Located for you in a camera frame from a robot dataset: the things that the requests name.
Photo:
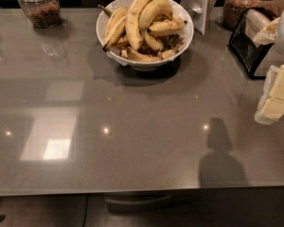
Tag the long yellow banana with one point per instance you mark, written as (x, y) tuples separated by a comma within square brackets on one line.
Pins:
[(132, 22)]

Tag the small yellow banana centre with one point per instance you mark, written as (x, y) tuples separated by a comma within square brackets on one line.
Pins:
[(154, 43)]

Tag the glass jar with granola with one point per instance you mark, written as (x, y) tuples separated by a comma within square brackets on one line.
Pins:
[(41, 13)]

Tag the white ceramic bowl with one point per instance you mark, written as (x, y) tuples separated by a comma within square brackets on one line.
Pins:
[(186, 35)]

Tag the yellow banana bottom front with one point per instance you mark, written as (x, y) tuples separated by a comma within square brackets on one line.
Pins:
[(136, 56)]

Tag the glass jar right background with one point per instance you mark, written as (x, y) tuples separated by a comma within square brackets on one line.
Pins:
[(233, 9)]

